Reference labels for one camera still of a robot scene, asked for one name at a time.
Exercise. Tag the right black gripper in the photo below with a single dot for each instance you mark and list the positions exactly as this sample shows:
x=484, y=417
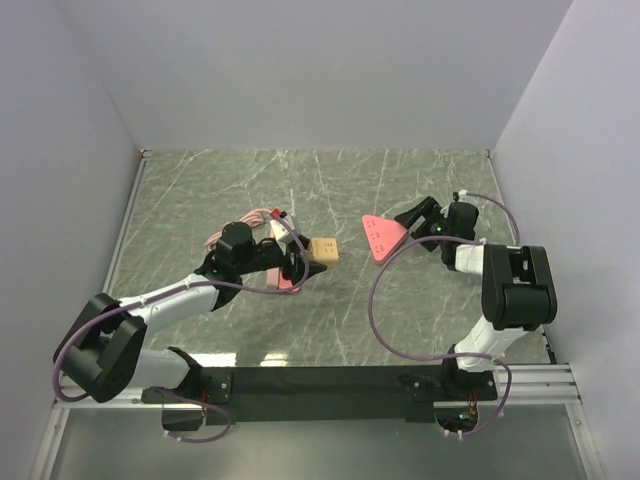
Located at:
x=428, y=209

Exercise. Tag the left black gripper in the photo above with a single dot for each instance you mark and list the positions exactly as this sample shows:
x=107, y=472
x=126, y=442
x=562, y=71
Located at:
x=290, y=270

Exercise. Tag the wooden cube block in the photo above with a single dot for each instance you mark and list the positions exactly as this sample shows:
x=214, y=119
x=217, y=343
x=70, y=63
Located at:
x=324, y=251

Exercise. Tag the pink triangular plug adapter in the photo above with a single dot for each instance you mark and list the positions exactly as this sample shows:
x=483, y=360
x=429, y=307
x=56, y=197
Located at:
x=286, y=285

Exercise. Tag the pink long power strip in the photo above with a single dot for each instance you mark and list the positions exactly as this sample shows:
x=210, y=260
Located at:
x=273, y=277

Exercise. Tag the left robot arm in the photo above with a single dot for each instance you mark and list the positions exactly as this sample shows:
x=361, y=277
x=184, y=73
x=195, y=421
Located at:
x=103, y=351

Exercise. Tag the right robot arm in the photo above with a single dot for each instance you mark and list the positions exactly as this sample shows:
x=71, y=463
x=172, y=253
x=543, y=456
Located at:
x=517, y=290

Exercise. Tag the pink triangular power strip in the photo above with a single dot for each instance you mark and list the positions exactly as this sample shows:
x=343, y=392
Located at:
x=384, y=236

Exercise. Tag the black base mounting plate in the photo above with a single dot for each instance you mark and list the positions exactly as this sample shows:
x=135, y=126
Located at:
x=265, y=394

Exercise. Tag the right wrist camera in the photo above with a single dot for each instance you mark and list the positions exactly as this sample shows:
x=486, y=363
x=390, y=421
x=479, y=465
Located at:
x=461, y=195

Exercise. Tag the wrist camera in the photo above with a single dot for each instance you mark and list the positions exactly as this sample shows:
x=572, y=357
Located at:
x=283, y=227
x=461, y=195

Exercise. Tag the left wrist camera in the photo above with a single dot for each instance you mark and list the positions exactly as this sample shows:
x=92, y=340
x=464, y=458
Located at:
x=283, y=227

